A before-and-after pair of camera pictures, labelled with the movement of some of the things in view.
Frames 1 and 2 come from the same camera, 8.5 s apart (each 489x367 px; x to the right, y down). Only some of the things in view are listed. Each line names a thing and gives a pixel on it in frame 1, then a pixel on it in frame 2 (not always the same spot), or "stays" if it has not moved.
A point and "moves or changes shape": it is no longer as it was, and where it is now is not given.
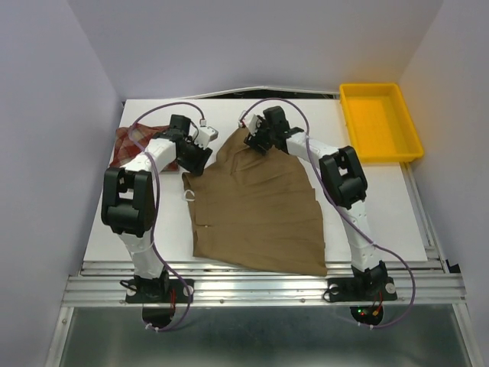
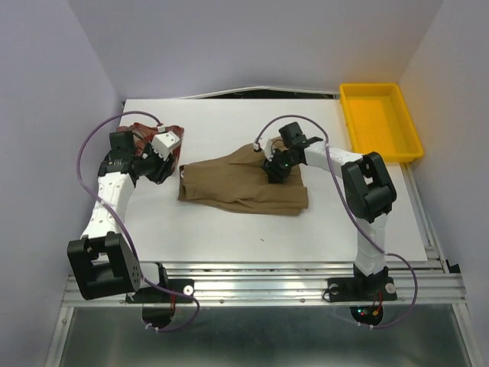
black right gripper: (254, 141) → (276, 175)
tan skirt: (256, 210) moves or changes shape
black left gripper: (197, 166) → (163, 170)
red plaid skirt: (129, 139) stays
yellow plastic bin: (380, 124) stays
